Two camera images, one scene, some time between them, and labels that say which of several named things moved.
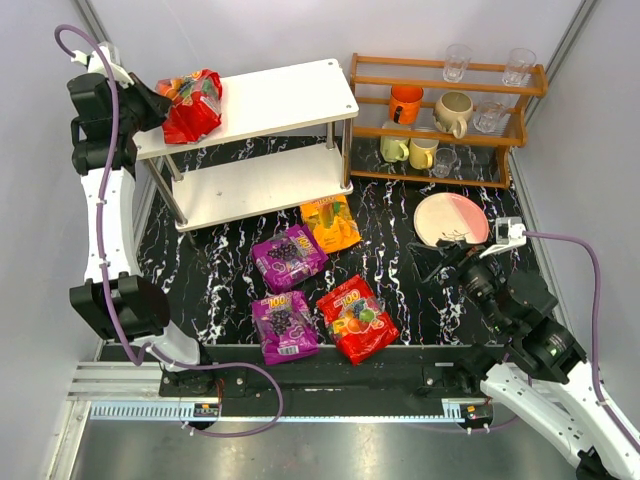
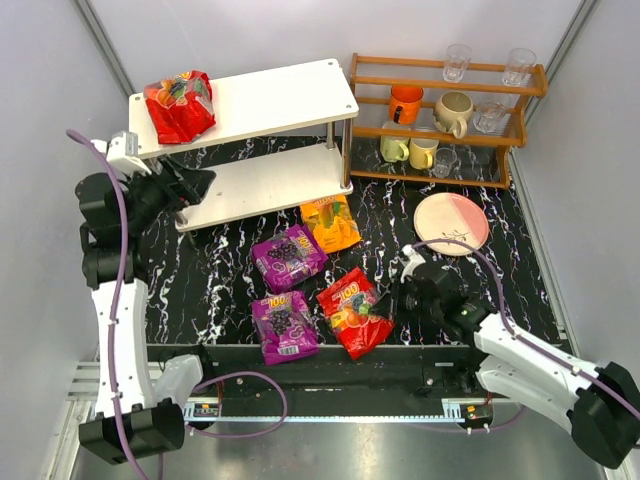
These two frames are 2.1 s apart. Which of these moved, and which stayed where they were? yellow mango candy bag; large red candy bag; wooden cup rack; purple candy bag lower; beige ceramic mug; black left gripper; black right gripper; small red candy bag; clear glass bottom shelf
Moved: black right gripper; black left gripper; large red candy bag
Stayed: beige ceramic mug; clear glass bottom shelf; small red candy bag; yellow mango candy bag; wooden cup rack; purple candy bag lower
